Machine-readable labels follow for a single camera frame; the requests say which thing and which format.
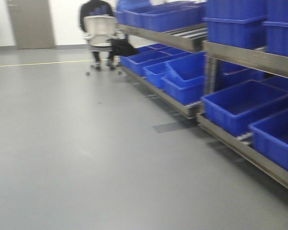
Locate grey door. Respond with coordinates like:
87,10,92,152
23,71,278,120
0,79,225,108
6,0,55,49

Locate blue bin lower corner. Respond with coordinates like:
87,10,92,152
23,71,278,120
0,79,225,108
249,109,288,172

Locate white office chair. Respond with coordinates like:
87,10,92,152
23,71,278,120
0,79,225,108
84,15,120,71

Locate blue bin upper shelf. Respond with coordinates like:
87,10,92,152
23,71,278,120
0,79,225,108
203,0,267,49

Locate blue bin lower front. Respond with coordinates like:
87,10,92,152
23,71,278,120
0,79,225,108
202,80,288,137

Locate steel shelf rack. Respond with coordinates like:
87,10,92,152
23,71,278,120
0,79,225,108
117,23,288,189

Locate seated person in black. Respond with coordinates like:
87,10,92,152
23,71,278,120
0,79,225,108
79,0,139,70

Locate tilted blue bin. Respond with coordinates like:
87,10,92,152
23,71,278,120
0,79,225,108
163,51,205,105

